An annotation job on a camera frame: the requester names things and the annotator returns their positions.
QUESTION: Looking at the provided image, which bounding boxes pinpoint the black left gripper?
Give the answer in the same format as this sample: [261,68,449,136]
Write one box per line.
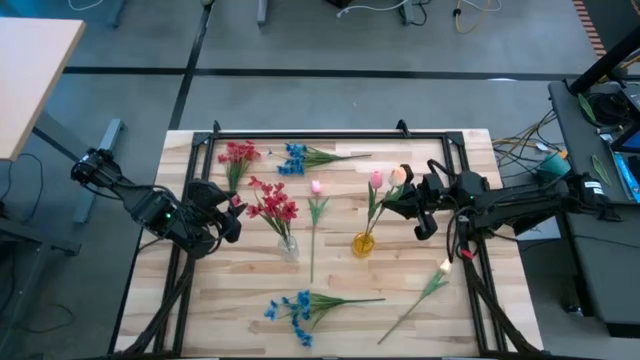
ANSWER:
[172,179,248,259]

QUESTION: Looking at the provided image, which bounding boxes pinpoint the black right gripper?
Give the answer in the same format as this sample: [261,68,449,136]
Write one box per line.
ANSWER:
[381,163,452,222]

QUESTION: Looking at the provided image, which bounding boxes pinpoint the peach artificial tulip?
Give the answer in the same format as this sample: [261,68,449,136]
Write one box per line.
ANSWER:
[368,166,409,236]

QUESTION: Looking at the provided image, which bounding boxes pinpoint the deep pink artificial tulip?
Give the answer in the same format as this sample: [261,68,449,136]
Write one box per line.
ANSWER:
[364,170,385,241]

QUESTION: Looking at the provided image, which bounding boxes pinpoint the red artificial flower bunch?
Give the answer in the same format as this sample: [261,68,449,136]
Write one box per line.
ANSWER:
[216,140,262,194]
[244,174,301,246]

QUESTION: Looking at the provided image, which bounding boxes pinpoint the amber glass vase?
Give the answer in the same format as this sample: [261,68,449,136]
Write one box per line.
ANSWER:
[351,230,376,259]

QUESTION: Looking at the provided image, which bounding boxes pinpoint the cream artificial tulip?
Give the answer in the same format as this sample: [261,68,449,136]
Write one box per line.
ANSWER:
[376,258,453,346]

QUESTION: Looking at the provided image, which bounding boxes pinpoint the blue artificial flower bunch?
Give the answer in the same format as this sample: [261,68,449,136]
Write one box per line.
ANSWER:
[267,142,373,177]
[263,288,386,349]

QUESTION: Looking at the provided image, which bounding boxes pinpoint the light pink artificial tulip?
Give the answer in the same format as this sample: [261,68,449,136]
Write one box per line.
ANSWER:
[306,179,330,285]

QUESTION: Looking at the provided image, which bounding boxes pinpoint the clear cut-glass vase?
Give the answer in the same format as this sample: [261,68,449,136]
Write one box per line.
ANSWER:
[277,233,301,264]

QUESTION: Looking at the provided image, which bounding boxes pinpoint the teal cup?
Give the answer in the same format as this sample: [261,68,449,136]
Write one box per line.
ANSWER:
[536,151,572,185]

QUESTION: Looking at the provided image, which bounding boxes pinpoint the dark metal floor foot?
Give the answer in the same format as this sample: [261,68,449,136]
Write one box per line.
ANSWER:
[0,199,82,257]

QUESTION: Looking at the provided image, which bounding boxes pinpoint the green loose leaf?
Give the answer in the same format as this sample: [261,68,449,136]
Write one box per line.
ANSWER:
[577,92,599,124]
[590,153,613,187]

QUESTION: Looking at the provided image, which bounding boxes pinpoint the dark grey side desk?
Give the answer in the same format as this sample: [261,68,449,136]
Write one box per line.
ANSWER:
[547,78,640,337]

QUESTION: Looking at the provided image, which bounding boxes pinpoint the blue booklet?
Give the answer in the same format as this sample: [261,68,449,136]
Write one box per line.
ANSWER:
[613,152,640,204]

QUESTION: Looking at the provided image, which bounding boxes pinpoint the tablet with blue screen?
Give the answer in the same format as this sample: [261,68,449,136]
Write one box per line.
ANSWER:
[609,123,640,155]

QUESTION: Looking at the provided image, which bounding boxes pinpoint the light wood side table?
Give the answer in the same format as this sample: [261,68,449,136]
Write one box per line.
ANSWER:
[0,17,87,162]

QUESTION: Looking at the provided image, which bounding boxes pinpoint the black diagonal beam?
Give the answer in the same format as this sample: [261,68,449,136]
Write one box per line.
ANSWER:
[568,24,640,96]

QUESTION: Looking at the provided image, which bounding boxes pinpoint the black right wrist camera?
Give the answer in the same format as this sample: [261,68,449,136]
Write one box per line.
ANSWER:
[412,209,441,242]

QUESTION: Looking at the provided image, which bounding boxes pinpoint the black aluminium table frame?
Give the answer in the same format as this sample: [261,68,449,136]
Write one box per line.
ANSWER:
[113,118,545,359]

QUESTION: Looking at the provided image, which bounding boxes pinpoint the tangled floor cable bundle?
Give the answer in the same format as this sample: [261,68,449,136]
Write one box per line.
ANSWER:
[491,108,570,177]

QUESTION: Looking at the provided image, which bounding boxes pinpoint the grey table leg frame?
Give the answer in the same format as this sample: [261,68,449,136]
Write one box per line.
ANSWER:
[29,110,126,226]

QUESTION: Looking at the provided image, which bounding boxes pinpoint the yellow floor cable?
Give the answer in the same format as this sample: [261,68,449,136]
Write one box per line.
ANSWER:
[452,0,503,35]

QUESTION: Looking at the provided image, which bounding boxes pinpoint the white floor cable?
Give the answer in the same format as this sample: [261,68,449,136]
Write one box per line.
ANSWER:
[336,0,410,20]

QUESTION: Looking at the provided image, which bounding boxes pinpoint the black coiled cable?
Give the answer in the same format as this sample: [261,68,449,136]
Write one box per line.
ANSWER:
[585,91,632,127]

